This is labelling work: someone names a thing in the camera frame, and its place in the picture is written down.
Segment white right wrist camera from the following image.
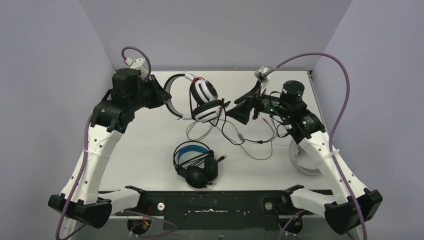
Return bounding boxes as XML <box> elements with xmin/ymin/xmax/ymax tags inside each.
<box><xmin>254</xmin><ymin>66</ymin><xmax>270</xmax><ymax>95</ymax></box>

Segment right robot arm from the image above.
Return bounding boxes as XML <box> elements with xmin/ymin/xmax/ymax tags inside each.
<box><xmin>226</xmin><ymin>80</ymin><xmax>383</xmax><ymax>235</ymax></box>

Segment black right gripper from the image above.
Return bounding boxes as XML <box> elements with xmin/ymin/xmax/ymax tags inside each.
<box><xmin>226</xmin><ymin>80</ymin><xmax>291</xmax><ymax>125</ymax></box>

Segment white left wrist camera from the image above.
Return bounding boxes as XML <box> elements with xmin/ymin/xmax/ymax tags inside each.
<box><xmin>123</xmin><ymin>57</ymin><xmax>151</xmax><ymax>82</ymax></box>

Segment grey white headphones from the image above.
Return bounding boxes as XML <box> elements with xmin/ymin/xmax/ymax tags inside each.
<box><xmin>288</xmin><ymin>139</ymin><xmax>322</xmax><ymax>177</ymax></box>

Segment black headphones with blue band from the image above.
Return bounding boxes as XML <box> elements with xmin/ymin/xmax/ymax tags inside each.
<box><xmin>173</xmin><ymin>140</ymin><xmax>218</xmax><ymax>189</ymax></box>

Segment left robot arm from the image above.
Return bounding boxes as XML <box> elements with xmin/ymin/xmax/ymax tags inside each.
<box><xmin>48</xmin><ymin>68</ymin><xmax>172</xmax><ymax>229</ymax></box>

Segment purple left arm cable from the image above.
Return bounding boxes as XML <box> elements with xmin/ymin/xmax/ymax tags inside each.
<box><xmin>54</xmin><ymin>45</ymin><xmax>180</xmax><ymax>240</ymax></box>

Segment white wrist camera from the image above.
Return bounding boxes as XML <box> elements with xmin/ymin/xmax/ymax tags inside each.
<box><xmin>123</xmin><ymin>57</ymin><xmax>151</xmax><ymax>82</ymax></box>
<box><xmin>254</xmin><ymin>66</ymin><xmax>270</xmax><ymax>95</ymax></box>

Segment black headphone cable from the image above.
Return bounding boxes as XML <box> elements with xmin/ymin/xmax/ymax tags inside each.
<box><xmin>178</xmin><ymin>150</ymin><xmax>228</xmax><ymax>171</ymax></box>

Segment white and black headphones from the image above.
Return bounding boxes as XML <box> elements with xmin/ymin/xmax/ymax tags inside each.
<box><xmin>164</xmin><ymin>72</ymin><xmax>226</xmax><ymax>125</ymax></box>

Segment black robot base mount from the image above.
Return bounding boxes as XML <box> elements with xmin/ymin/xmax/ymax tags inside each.
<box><xmin>132</xmin><ymin>190</ymin><xmax>298</xmax><ymax>231</ymax></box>

